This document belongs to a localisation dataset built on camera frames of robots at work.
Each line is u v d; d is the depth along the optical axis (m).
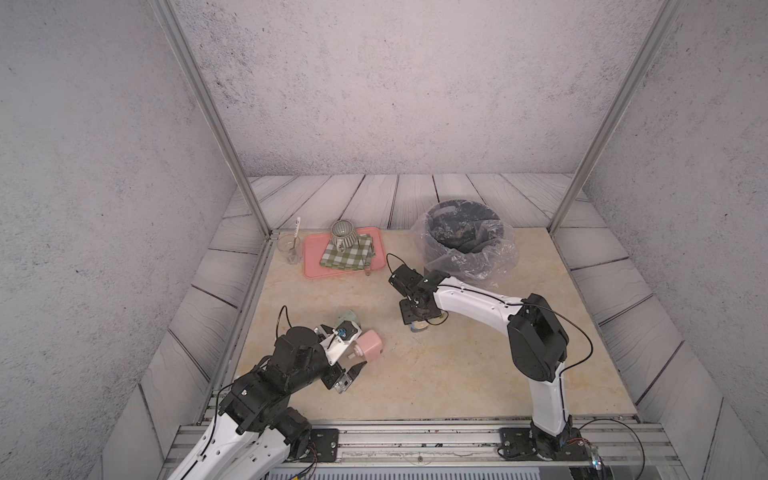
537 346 0.49
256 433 0.47
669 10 0.70
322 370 0.63
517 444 0.73
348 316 0.87
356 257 1.11
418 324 0.88
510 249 0.79
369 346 0.83
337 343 0.60
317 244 1.18
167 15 0.70
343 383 0.63
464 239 0.96
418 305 0.67
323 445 0.73
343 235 1.13
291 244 1.11
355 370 0.73
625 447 0.74
